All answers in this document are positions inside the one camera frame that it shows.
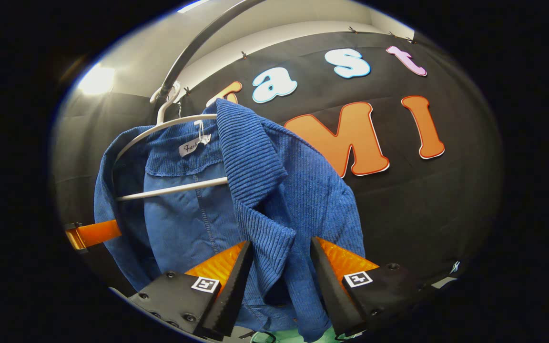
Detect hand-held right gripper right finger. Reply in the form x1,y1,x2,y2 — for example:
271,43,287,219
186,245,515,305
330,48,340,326
309,237,427,340

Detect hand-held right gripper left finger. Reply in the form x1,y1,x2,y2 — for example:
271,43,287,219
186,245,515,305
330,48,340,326
129,241,254,340

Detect green laundry hamper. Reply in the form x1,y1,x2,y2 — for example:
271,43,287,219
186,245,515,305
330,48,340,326
251,328,351,343

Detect white clothes hanger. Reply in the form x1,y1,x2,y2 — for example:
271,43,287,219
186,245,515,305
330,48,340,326
112,81,230,202

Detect blue corduroy jacket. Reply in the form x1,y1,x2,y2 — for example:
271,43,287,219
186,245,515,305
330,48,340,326
94,99,366,343

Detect black clothes rack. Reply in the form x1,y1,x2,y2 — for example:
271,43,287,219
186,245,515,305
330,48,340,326
153,0,268,115

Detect ceiling lamp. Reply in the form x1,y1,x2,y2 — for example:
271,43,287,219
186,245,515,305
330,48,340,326
78,64,115,96

